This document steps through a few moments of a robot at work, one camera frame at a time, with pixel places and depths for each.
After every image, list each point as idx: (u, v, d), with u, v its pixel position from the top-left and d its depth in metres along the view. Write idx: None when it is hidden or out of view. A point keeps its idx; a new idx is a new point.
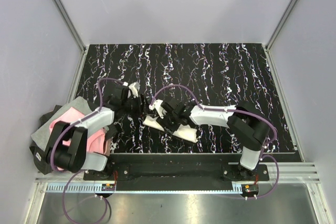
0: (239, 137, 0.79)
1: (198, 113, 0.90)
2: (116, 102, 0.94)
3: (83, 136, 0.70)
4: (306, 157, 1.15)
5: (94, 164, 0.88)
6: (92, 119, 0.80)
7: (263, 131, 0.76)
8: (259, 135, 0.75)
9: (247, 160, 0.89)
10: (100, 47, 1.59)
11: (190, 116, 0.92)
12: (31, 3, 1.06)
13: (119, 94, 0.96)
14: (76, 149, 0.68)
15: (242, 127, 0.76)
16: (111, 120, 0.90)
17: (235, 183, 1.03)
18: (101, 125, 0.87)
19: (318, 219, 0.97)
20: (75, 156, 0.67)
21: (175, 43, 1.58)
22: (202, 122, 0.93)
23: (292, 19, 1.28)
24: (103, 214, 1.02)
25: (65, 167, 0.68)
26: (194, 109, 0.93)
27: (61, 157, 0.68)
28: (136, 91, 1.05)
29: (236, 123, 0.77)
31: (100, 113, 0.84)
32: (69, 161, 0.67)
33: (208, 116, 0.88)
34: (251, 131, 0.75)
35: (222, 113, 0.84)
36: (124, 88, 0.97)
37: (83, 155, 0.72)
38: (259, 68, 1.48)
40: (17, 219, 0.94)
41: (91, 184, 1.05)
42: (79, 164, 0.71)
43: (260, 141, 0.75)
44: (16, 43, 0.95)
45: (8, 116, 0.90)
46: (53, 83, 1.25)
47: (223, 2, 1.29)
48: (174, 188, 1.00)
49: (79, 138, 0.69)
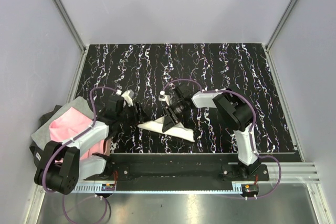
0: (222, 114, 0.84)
1: (197, 95, 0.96)
2: (111, 115, 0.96)
3: (75, 157, 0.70)
4: (306, 157, 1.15)
5: (92, 170, 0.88)
6: (84, 137, 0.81)
7: (245, 114, 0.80)
8: (240, 116, 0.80)
9: (242, 153, 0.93)
10: (100, 47, 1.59)
11: (191, 98, 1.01)
12: (31, 3, 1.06)
13: (113, 106, 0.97)
14: (67, 171, 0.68)
15: (227, 106, 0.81)
16: (105, 134, 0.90)
17: (235, 183, 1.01)
18: (95, 140, 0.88)
19: (318, 219, 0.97)
20: (66, 178, 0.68)
21: (175, 43, 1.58)
22: (202, 105, 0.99)
23: (293, 19, 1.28)
24: (103, 214, 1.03)
25: (57, 188, 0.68)
26: (197, 93, 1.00)
27: (53, 178, 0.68)
28: (131, 100, 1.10)
29: (221, 102, 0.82)
31: (93, 129, 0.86)
32: (60, 183, 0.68)
33: (203, 98, 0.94)
34: (233, 112, 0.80)
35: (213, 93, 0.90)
36: (118, 100, 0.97)
37: (76, 173, 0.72)
38: (259, 68, 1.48)
40: (17, 219, 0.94)
41: (91, 184, 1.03)
42: (71, 183, 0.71)
43: (241, 123, 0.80)
44: (16, 43, 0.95)
45: (8, 115, 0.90)
46: (53, 83, 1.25)
47: (223, 2, 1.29)
48: (174, 188, 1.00)
49: (70, 160, 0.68)
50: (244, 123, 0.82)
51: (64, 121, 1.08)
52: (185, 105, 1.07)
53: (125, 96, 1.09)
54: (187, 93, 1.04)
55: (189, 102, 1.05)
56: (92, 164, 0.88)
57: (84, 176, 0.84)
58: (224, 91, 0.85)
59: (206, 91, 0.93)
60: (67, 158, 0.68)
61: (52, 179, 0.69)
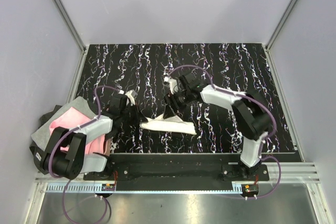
0: (239, 120, 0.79)
1: (209, 92, 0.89)
2: (115, 111, 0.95)
3: (82, 142, 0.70)
4: (306, 157, 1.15)
5: (93, 166, 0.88)
6: (91, 126, 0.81)
7: (262, 123, 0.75)
8: (257, 126, 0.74)
9: (245, 155, 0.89)
10: (100, 47, 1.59)
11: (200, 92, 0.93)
12: (31, 4, 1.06)
13: (117, 103, 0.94)
14: (73, 156, 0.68)
15: (245, 113, 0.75)
16: (109, 128, 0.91)
17: (235, 183, 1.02)
18: (100, 132, 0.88)
19: (318, 219, 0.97)
20: (72, 163, 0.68)
21: (175, 43, 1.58)
22: (211, 102, 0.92)
23: (292, 19, 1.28)
24: (103, 214, 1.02)
25: (62, 173, 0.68)
26: (207, 86, 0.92)
27: (59, 163, 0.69)
28: (133, 99, 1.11)
29: (240, 107, 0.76)
31: (99, 120, 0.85)
32: (66, 168, 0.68)
33: (217, 97, 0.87)
34: (251, 119, 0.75)
35: (231, 96, 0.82)
36: (122, 97, 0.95)
37: (81, 161, 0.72)
38: (259, 68, 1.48)
40: (17, 219, 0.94)
41: (91, 184, 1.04)
42: (76, 170, 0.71)
43: (256, 131, 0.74)
44: (16, 44, 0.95)
45: (8, 115, 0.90)
46: (53, 83, 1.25)
47: (223, 2, 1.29)
48: (174, 188, 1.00)
49: (76, 145, 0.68)
50: (261, 133, 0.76)
51: (64, 120, 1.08)
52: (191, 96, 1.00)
53: (127, 95, 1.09)
54: (194, 84, 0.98)
55: (196, 94, 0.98)
56: (94, 160, 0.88)
57: (86, 168, 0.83)
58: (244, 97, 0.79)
59: (223, 90, 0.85)
60: (74, 142, 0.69)
61: (58, 163, 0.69)
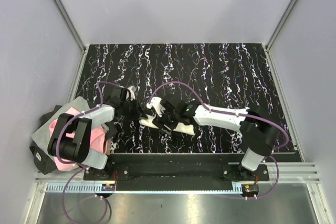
0: (249, 141, 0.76)
1: (205, 114, 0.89)
2: (116, 102, 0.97)
3: (88, 125, 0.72)
4: (306, 157, 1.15)
5: (95, 160, 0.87)
6: (94, 113, 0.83)
7: (273, 136, 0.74)
8: (269, 141, 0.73)
9: (249, 161, 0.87)
10: (100, 47, 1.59)
11: (193, 116, 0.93)
12: (31, 4, 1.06)
13: (118, 94, 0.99)
14: (81, 138, 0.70)
15: (255, 132, 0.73)
16: (112, 116, 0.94)
17: (235, 183, 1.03)
18: (103, 120, 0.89)
19: (318, 219, 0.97)
20: (80, 145, 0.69)
21: (175, 43, 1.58)
22: (207, 123, 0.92)
23: (293, 19, 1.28)
24: (103, 214, 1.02)
25: (70, 157, 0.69)
26: (198, 109, 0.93)
27: (66, 148, 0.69)
28: (133, 93, 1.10)
29: (249, 128, 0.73)
31: (101, 108, 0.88)
32: (74, 151, 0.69)
33: (216, 120, 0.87)
34: (262, 137, 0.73)
35: (233, 116, 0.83)
36: (123, 88, 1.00)
37: (87, 145, 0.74)
38: (259, 68, 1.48)
40: (17, 219, 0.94)
41: (91, 184, 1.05)
42: (83, 154, 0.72)
43: (271, 147, 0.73)
44: (16, 43, 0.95)
45: (8, 115, 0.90)
46: (53, 83, 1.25)
47: (223, 2, 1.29)
48: (174, 188, 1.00)
49: (83, 127, 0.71)
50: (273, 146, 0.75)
51: None
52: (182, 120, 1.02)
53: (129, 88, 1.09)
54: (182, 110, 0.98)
55: (188, 118, 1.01)
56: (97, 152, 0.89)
57: (90, 158, 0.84)
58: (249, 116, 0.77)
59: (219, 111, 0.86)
60: (81, 125, 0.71)
61: (65, 148, 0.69)
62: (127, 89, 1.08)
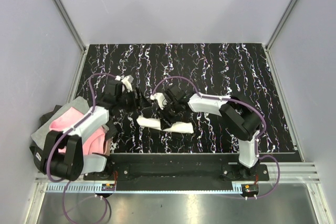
0: (229, 124, 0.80)
1: (196, 100, 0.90)
2: (111, 99, 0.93)
3: (79, 144, 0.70)
4: (306, 157, 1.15)
5: (94, 164, 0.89)
6: (85, 123, 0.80)
7: (252, 123, 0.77)
8: (248, 126, 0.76)
9: (243, 157, 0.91)
10: (100, 47, 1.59)
11: (188, 103, 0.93)
12: (31, 4, 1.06)
13: (113, 89, 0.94)
14: (72, 159, 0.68)
15: (233, 116, 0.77)
16: (106, 118, 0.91)
17: (235, 183, 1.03)
18: (96, 126, 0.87)
19: (318, 218, 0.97)
20: (71, 166, 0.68)
21: (175, 43, 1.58)
22: (199, 109, 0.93)
23: (292, 19, 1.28)
24: (103, 214, 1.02)
25: (64, 176, 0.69)
26: (193, 95, 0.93)
27: (59, 167, 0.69)
28: (130, 85, 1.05)
29: (229, 111, 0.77)
31: (93, 114, 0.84)
32: (66, 171, 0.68)
33: (205, 105, 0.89)
34: (241, 120, 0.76)
35: (217, 101, 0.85)
36: (117, 84, 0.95)
37: (80, 161, 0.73)
38: (259, 68, 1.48)
40: (17, 219, 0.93)
41: (91, 184, 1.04)
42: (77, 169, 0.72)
43: (249, 131, 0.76)
44: (16, 43, 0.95)
45: (8, 115, 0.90)
46: (53, 83, 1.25)
47: (223, 2, 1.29)
48: (174, 188, 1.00)
49: (73, 147, 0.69)
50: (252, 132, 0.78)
51: (64, 120, 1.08)
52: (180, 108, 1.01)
53: (124, 81, 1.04)
54: (180, 97, 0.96)
55: (185, 105, 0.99)
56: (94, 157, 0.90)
57: (87, 166, 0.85)
58: (230, 99, 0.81)
59: (208, 97, 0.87)
60: (71, 145, 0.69)
61: (58, 167, 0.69)
62: (122, 81, 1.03)
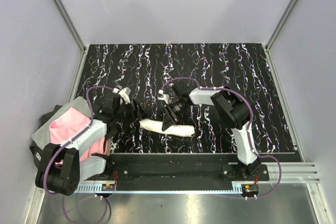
0: (219, 112, 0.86)
1: (195, 92, 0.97)
2: (108, 113, 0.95)
3: (75, 157, 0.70)
4: (306, 157, 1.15)
5: (91, 174, 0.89)
6: (82, 137, 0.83)
7: (241, 113, 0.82)
8: (236, 115, 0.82)
9: (241, 153, 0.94)
10: (100, 47, 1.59)
11: (189, 95, 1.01)
12: (30, 4, 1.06)
13: (111, 103, 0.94)
14: (68, 172, 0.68)
15: (224, 104, 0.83)
16: (104, 132, 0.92)
17: (235, 183, 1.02)
18: (94, 140, 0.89)
19: (318, 218, 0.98)
20: (67, 179, 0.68)
21: (175, 43, 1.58)
22: (198, 101, 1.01)
23: (293, 19, 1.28)
24: (103, 214, 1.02)
25: (60, 190, 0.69)
26: (194, 89, 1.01)
27: (54, 181, 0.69)
28: (127, 98, 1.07)
29: (219, 99, 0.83)
31: (91, 128, 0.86)
32: (62, 185, 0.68)
33: (201, 95, 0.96)
34: (230, 109, 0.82)
35: (211, 91, 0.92)
36: (115, 97, 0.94)
37: (76, 174, 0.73)
38: (259, 68, 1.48)
40: (17, 219, 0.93)
41: (91, 184, 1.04)
42: (73, 183, 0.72)
43: (236, 120, 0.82)
44: (15, 43, 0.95)
45: (8, 115, 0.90)
46: (53, 83, 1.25)
47: (223, 2, 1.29)
48: (174, 188, 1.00)
49: (69, 161, 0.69)
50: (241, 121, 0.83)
51: (64, 120, 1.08)
52: (182, 100, 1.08)
53: (121, 94, 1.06)
54: (184, 89, 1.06)
55: (187, 98, 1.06)
56: (93, 164, 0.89)
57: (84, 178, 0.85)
58: (222, 89, 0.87)
59: (205, 88, 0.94)
60: (67, 159, 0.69)
61: (54, 181, 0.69)
62: (120, 93, 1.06)
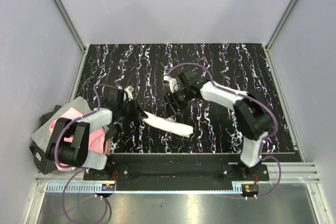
0: (239, 120, 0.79)
1: (210, 89, 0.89)
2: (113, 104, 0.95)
3: (86, 129, 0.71)
4: (306, 157, 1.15)
5: (95, 162, 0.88)
6: (93, 116, 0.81)
7: (263, 125, 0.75)
8: (258, 127, 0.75)
9: (246, 156, 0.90)
10: (100, 47, 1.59)
11: (200, 89, 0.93)
12: (31, 4, 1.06)
13: (115, 96, 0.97)
14: (79, 142, 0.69)
15: (246, 114, 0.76)
16: (109, 119, 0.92)
17: (235, 183, 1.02)
18: (101, 123, 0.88)
19: (318, 218, 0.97)
20: (78, 150, 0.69)
21: (175, 43, 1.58)
22: (210, 98, 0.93)
23: (292, 19, 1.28)
24: (103, 214, 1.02)
25: (69, 162, 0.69)
26: (208, 83, 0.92)
27: (64, 153, 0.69)
28: (131, 94, 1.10)
29: (241, 108, 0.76)
31: (99, 112, 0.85)
32: (72, 156, 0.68)
33: (218, 95, 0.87)
34: (252, 119, 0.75)
35: (232, 95, 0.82)
36: (119, 90, 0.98)
37: (86, 149, 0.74)
38: (259, 68, 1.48)
40: (17, 219, 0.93)
41: (91, 184, 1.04)
42: (82, 157, 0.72)
43: (258, 132, 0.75)
44: (16, 43, 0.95)
45: (8, 115, 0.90)
46: (53, 83, 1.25)
47: (223, 2, 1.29)
48: (174, 188, 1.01)
49: (80, 132, 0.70)
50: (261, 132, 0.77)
51: None
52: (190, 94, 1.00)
53: (126, 90, 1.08)
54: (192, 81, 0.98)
55: (195, 92, 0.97)
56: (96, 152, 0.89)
57: (88, 162, 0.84)
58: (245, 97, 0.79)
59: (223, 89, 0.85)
60: (78, 130, 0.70)
61: (64, 153, 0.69)
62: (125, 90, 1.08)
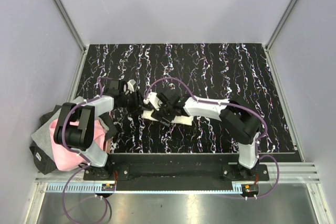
0: (229, 129, 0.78)
1: (193, 105, 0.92)
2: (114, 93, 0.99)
3: (92, 112, 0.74)
4: (306, 157, 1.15)
5: (97, 153, 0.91)
6: (96, 102, 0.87)
7: (253, 126, 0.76)
8: (248, 129, 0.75)
9: (243, 158, 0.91)
10: (100, 47, 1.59)
11: (184, 106, 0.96)
12: (31, 4, 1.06)
13: (116, 85, 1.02)
14: (86, 124, 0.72)
15: (234, 121, 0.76)
16: (111, 107, 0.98)
17: (235, 183, 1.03)
18: (104, 110, 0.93)
19: (318, 218, 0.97)
20: (85, 131, 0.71)
21: (175, 43, 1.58)
22: (195, 113, 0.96)
23: (293, 19, 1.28)
24: (103, 214, 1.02)
25: (77, 143, 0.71)
26: (189, 99, 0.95)
27: (72, 135, 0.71)
28: (132, 86, 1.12)
29: (228, 116, 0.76)
31: (102, 98, 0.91)
32: (80, 137, 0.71)
33: (201, 109, 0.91)
34: (240, 124, 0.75)
35: (216, 105, 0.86)
36: (119, 80, 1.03)
37: (91, 133, 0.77)
38: (259, 68, 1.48)
40: (17, 219, 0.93)
41: (91, 184, 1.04)
42: (88, 140, 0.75)
43: (249, 135, 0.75)
44: (16, 43, 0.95)
45: (8, 115, 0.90)
46: (53, 83, 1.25)
47: (223, 2, 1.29)
48: (174, 188, 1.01)
49: (87, 114, 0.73)
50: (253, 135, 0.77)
51: None
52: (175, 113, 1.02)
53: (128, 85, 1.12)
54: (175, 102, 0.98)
55: (179, 110, 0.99)
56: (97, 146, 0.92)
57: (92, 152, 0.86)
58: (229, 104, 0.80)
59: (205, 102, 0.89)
60: (85, 113, 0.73)
61: (72, 135, 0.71)
62: (126, 83, 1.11)
